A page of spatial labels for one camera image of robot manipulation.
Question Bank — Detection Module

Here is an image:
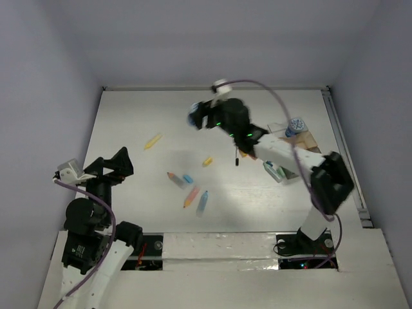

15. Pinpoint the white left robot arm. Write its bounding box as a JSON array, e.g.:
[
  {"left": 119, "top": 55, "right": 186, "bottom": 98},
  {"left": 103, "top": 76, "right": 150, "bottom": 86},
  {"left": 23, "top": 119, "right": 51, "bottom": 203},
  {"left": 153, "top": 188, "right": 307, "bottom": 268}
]
[{"left": 53, "top": 147, "right": 143, "bottom": 308}]

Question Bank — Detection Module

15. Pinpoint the clear orange-tipped highlighter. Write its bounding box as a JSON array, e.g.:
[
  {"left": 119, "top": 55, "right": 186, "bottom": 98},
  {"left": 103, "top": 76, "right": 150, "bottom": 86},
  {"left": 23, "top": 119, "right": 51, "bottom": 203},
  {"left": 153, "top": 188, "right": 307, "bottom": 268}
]
[{"left": 167, "top": 172, "right": 187, "bottom": 189}]

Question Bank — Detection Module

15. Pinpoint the blue highlighter pen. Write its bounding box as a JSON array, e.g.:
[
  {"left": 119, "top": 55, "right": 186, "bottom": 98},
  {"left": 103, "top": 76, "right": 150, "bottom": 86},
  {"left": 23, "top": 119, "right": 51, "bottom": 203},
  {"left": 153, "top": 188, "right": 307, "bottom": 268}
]
[{"left": 196, "top": 191, "right": 209, "bottom": 217}]

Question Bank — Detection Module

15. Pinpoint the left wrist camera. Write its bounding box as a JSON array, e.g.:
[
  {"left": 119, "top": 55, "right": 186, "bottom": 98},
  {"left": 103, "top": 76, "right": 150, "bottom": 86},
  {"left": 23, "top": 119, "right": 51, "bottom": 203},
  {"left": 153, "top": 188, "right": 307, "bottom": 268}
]
[{"left": 53, "top": 158, "right": 95, "bottom": 185}]

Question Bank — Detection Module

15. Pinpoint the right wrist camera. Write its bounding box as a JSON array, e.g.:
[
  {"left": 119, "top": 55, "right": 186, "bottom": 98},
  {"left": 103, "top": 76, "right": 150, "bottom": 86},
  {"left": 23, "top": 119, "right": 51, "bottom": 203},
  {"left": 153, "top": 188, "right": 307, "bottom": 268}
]
[{"left": 211, "top": 79, "right": 232, "bottom": 100}]

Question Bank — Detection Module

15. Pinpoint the yellow highlighter cap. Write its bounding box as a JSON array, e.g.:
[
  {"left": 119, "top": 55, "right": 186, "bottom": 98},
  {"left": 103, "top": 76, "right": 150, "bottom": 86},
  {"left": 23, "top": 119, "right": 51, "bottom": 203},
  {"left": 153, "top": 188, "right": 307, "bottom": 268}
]
[{"left": 202, "top": 157, "right": 213, "bottom": 167}]

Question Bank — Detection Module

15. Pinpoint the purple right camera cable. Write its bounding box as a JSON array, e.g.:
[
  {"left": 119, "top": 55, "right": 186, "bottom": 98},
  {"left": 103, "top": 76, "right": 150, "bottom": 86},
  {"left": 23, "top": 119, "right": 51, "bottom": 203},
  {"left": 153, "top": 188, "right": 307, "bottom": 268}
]
[{"left": 225, "top": 79, "right": 342, "bottom": 270}]

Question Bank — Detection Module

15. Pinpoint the yellow highlighter pen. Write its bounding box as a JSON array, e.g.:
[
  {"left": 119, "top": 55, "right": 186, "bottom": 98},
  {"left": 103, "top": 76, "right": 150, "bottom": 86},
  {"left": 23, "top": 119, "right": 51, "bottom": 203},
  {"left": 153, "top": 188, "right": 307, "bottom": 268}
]
[{"left": 144, "top": 134, "right": 162, "bottom": 150}]

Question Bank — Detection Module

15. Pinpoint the compartmented organizer tray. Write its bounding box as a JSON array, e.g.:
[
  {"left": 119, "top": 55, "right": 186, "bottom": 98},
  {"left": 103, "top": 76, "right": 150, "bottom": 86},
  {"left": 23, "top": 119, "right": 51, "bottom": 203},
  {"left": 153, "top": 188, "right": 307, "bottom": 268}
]
[{"left": 255, "top": 122, "right": 324, "bottom": 181}]

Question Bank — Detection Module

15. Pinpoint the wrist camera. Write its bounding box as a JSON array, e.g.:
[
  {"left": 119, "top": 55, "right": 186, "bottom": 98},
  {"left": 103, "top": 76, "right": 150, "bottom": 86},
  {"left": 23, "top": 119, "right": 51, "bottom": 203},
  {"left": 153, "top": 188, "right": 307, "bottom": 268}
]
[
  {"left": 211, "top": 79, "right": 232, "bottom": 100},
  {"left": 53, "top": 158, "right": 95, "bottom": 185}
]

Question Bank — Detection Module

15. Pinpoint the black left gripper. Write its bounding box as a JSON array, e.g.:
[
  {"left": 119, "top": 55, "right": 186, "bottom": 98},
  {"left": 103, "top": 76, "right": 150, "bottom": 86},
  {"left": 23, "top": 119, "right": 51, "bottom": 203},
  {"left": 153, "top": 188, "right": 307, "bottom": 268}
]
[{"left": 81, "top": 145, "right": 134, "bottom": 224}]

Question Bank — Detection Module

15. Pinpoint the pink orange highlighter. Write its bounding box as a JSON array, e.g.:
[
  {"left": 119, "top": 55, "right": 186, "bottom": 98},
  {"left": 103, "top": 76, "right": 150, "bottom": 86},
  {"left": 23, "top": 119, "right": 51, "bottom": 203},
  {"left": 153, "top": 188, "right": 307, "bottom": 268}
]
[{"left": 183, "top": 185, "right": 200, "bottom": 209}]

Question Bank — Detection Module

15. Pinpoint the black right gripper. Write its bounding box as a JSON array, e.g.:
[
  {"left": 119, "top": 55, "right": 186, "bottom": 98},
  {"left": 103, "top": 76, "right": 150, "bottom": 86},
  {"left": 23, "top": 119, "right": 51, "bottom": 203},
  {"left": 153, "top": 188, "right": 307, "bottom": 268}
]
[{"left": 189, "top": 95, "right": 237, "bottom": 139}]

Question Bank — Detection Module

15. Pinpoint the green highlighter pen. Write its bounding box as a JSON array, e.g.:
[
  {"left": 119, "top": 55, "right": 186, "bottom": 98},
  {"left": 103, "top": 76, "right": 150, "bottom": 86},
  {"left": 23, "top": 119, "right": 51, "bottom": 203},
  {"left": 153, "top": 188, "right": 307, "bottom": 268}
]
[{"left": 263, "top": 161, "right": 286, "bottom": 183}]

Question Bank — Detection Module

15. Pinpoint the blue highlighter cap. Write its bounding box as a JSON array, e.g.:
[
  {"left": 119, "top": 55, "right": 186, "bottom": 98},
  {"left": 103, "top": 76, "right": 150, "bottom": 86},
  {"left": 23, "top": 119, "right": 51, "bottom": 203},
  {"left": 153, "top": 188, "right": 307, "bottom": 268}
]
[{"left": 183, "top": 174, "right": 193, "bottom": 183}]

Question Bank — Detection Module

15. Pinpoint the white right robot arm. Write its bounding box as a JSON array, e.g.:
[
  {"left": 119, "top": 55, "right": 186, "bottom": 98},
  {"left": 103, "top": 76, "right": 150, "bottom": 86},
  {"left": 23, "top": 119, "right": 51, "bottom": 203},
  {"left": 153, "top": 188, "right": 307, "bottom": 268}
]
[{"left": 187, "top": 98, "right": 354, "bottom": 258}]

